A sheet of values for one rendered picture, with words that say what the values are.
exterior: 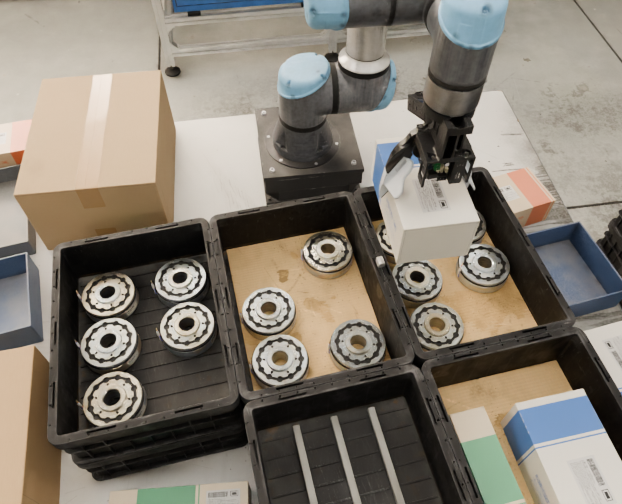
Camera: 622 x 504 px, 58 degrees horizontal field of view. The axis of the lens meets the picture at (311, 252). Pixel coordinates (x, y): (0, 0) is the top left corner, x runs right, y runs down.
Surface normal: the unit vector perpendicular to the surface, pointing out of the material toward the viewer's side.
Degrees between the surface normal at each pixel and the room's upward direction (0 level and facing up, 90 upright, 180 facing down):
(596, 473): 0
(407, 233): 90
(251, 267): 0
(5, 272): 90
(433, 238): 90
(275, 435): 0
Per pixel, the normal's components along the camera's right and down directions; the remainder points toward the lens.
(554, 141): 0.00, -0.59
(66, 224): 0.12, 0.80
